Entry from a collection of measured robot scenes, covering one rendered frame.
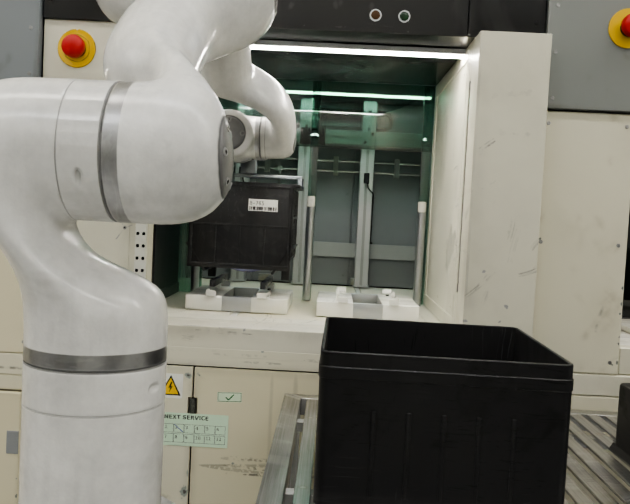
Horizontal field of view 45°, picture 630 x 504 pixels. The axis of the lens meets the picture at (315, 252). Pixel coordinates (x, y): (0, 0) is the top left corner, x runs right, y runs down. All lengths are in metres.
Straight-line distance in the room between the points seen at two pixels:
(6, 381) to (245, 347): 0.44
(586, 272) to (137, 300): 0.95
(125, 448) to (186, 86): 0.30
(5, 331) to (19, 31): 0.53
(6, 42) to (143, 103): 0.87
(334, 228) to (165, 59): 1.57
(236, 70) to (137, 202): 0.65
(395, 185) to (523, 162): 0.96
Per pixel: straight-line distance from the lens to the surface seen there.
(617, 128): 1.43
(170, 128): 0.60
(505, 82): 1.33
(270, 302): 1.55
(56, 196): 0.64
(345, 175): 2.24
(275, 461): 1.00
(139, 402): 0.65
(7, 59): 1.47
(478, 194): 1.31
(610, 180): 1.42
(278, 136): 1.34
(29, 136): 0.63
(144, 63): 0.74
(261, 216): 1.54
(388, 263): 2.24
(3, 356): 1.48
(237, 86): 1.27
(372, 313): 1.55
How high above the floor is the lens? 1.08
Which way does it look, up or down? 3 degrees down
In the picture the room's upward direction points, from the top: 3 degrees clockwise
